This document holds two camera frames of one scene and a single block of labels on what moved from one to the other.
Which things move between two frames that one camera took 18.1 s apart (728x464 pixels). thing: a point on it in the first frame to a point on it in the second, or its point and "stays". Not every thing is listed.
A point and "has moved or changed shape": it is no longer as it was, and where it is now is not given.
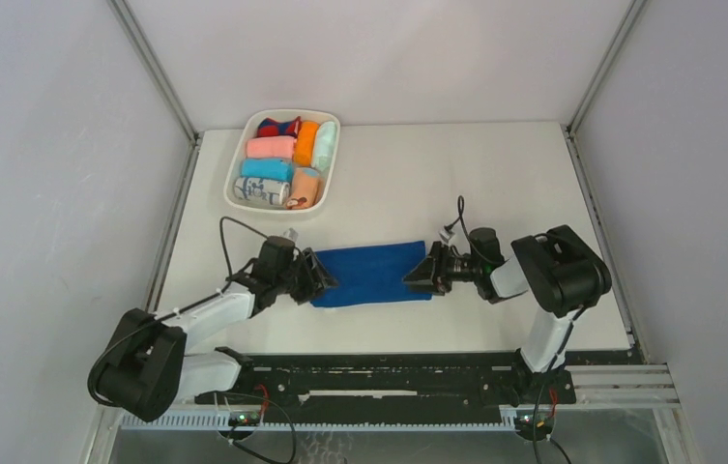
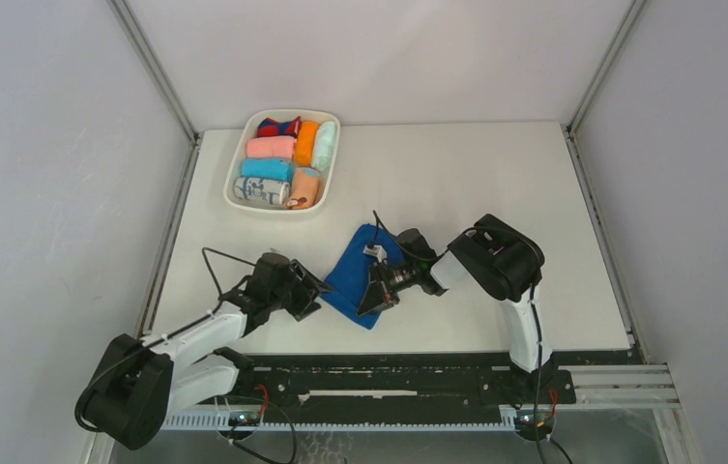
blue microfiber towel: [372, 275] has moved or changed shape
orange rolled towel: [305, 143] stays
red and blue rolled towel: [269, 127] stays
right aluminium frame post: [569, 129] stays
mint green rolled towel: [325, 146] stays
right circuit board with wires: [537, 424] stays
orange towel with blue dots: [306, 190] stays
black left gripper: [311, 288] to [308, 288]
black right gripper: [432, 274] to [379, 295]
